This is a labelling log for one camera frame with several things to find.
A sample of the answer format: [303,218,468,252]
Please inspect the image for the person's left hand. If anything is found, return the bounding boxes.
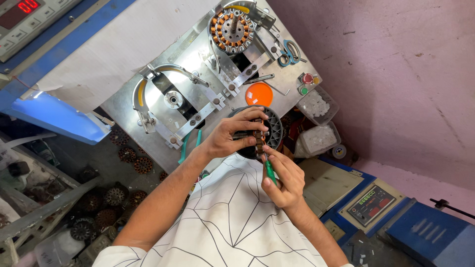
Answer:
[202,106,270,161]

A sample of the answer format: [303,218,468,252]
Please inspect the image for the person's right hand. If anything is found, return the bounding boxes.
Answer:
[261,145,306,209]

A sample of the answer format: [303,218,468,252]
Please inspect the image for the small copper wound motor stator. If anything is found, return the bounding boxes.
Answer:
[252,117,268,156]

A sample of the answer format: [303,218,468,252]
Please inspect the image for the green handled screwdriver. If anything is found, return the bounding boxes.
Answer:
[263,150,278,186]

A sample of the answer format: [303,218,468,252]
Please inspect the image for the orange round lid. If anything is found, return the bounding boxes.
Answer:
[245,82,274,107]

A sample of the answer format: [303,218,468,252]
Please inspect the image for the black round plastic spool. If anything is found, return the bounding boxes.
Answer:
[228,105,284,161]

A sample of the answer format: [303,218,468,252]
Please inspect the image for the steel allen key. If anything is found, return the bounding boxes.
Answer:
[265,82,290,96]

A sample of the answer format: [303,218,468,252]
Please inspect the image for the short metal rod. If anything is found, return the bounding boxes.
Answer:
[243,73,275,85]

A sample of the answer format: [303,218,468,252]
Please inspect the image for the clear tub of white pieces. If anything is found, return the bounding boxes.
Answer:
[294,122,342,158]
[296,86,340,127]

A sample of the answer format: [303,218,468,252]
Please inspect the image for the push button box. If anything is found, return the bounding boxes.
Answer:
[297,72,320,96]

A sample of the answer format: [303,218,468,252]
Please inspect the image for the large copper wound fan stator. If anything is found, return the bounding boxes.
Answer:
[209,9,256,55]

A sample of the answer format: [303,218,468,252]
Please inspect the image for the steel winding machine plate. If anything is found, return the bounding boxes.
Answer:
[100,0,323,175]

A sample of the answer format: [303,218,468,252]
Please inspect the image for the beige board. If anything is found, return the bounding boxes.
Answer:
[299,157,364,218]

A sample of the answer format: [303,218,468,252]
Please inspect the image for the white patterned shirt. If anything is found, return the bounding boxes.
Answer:
[92,154,355,267]

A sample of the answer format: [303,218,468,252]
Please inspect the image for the black control panel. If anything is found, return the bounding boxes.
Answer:
[347,185,397,227]

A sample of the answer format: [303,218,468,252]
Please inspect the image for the white cardboard sheet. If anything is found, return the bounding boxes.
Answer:
[37,0,220,114]

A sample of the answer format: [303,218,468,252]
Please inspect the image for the heap of bare fan stators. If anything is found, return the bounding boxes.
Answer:
[69,128,169,242]

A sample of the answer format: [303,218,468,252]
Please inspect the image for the blue plastic flap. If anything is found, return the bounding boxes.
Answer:
[11,91,112,145]

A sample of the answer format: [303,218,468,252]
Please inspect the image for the black lever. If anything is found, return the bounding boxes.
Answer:
[430,198,475,220]

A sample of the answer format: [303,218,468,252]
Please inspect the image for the blue machine housing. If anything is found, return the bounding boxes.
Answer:
[297,156,475,267]

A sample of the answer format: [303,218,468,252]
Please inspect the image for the grey metal rack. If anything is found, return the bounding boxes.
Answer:
[0,132,103,267]

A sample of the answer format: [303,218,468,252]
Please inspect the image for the clear plastic bag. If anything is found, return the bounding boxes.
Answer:
[35,228,86,267]

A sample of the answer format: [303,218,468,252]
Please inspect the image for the grey counter unit red display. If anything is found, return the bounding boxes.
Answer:
[0,0,84,63]

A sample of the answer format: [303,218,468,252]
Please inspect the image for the green handled pliers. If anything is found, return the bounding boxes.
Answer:
[177,130,203,165]

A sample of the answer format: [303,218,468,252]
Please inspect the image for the blue handled scissors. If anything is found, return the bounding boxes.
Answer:
[278,40,308,68]

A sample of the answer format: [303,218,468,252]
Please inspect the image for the blue machine frame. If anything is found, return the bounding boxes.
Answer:
[0,0,136,112]

